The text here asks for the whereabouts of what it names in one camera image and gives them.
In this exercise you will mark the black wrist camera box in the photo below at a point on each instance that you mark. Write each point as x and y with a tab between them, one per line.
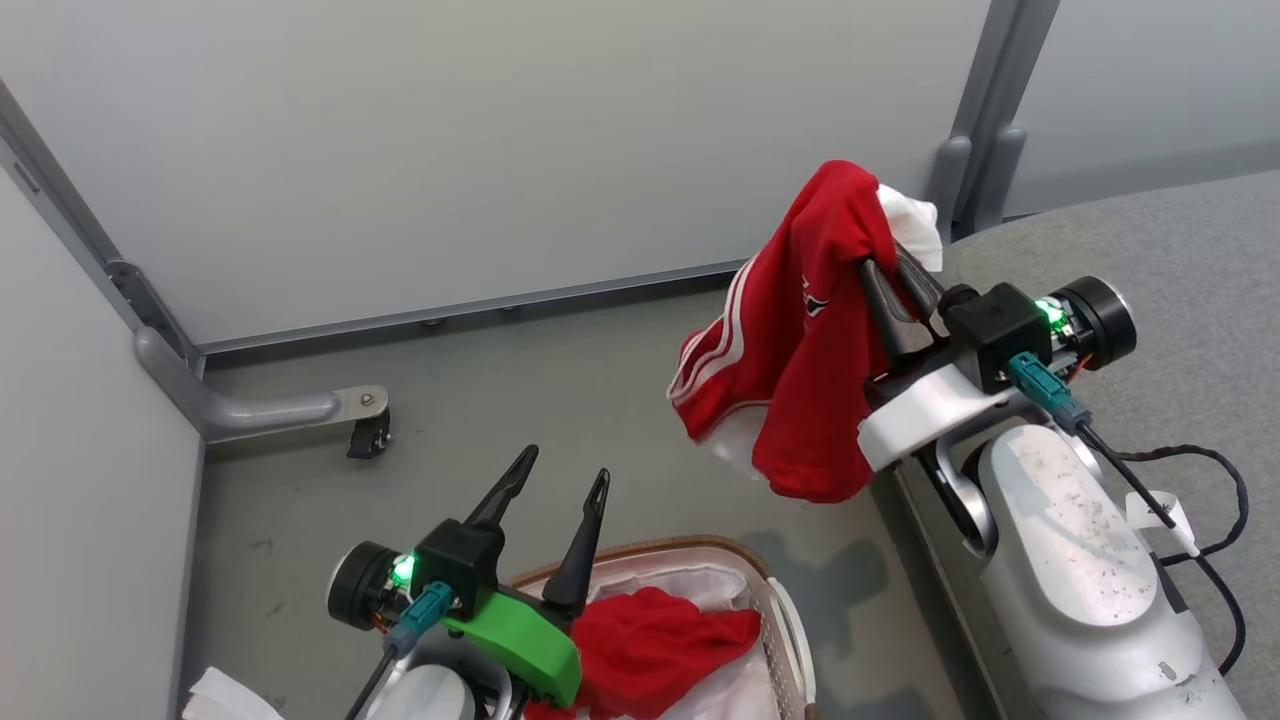
455	565
995	330

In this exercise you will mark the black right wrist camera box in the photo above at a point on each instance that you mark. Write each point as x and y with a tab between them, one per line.
995	330

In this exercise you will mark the white woven laundry basket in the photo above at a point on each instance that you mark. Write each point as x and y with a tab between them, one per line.
790	640

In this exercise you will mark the white crumpled paper tag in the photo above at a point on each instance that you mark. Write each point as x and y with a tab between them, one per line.
225	700

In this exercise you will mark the grey partition post with feet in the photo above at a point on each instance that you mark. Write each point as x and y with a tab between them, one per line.
985	130

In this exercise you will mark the grey partition bottom rail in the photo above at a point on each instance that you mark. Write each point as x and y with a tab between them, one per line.
450	310

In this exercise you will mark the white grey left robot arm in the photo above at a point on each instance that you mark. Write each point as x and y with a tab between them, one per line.
430	700

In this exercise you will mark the red jersey with white trim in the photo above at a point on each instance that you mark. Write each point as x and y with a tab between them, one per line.
650	640

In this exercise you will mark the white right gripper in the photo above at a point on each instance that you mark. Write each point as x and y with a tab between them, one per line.
920	410

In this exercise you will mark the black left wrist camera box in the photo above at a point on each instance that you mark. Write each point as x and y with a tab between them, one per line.
455	565

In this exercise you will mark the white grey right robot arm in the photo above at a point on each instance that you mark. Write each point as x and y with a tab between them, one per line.
1060	560

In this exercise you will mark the grey slanted partition post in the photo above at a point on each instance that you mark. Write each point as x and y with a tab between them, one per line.
80	230

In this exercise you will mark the grey partition foot bracket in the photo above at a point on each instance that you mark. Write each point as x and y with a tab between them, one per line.
270	410

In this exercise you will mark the white basket liner cloth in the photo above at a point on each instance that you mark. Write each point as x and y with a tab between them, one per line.
740	690

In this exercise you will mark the black caster wheel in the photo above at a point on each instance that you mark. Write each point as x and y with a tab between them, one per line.
368	438

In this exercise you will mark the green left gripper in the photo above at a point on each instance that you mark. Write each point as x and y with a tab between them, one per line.
525	640

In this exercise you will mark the red and white jersey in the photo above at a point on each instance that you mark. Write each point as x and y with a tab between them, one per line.
800	350

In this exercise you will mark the grey fabric sofa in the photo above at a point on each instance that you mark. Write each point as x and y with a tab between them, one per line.
1200	250

